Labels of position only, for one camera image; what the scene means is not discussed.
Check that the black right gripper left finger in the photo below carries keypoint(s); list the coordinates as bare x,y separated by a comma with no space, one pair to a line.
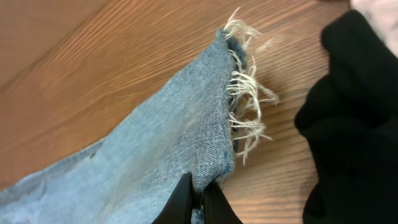
178,209

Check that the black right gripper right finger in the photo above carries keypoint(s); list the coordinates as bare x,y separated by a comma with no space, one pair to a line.
216,207

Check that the light blue denim jeans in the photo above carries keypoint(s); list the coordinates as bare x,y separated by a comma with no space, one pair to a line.
204,117

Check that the black garment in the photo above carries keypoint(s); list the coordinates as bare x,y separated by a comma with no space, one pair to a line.
350,122

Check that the white beige garment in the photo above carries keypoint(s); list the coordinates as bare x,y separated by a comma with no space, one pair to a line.
382,17

